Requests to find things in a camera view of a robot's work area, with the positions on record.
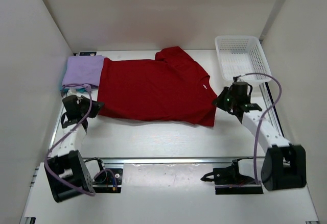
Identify teal t shirt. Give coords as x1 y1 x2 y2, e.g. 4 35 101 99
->
60 87 86 93

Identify lilac t shirt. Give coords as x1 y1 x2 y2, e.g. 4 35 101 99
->
62 55 105 88

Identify red t shirt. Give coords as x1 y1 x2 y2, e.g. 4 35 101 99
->
97 46 217 127

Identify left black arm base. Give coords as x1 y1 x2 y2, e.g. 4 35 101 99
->
93 160 124 194

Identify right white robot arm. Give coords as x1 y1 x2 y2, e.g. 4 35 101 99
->
213 81 307 191

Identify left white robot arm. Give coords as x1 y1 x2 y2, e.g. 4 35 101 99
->
44 95 107 203

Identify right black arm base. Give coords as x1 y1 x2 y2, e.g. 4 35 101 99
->
200 159 264 195

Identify white plastic basket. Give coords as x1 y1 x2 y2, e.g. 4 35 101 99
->
215 35 271 86

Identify dark label sticker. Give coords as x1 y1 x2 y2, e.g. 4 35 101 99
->
79 52 97 56

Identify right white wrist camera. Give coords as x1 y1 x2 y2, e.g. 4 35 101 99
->
233 74 245 82

